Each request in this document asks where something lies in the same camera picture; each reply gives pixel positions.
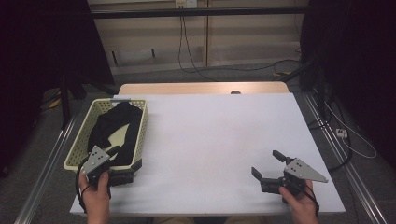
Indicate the white wall outlet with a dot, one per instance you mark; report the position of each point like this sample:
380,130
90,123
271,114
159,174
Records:
186,3

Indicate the pale yellow plastic basket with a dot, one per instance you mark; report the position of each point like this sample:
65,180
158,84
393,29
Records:
77,146

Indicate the aluminium rail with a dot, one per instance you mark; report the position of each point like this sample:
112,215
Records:
46,174
355,177

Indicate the person's left hand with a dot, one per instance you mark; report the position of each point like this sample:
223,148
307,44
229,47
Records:
96,199

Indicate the light wooden cabinet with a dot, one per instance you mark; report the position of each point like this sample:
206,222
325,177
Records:
249,37

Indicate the black stand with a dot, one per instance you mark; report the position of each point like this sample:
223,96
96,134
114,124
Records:
320,99
64,105

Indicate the black curtain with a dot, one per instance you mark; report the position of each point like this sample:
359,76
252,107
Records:
358,62
37,62

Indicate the black shirt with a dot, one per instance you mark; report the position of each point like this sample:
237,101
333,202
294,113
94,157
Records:
124,121

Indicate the black horizontal bar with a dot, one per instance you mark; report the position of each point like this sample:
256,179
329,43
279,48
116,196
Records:
218,11

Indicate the person's right hand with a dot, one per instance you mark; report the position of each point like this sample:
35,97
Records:
302,208

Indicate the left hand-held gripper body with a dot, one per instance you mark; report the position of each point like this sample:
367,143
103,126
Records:
95,160

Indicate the white power strip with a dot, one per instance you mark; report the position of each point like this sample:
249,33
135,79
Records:
341,133

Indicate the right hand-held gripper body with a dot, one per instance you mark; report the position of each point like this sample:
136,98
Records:
299,169

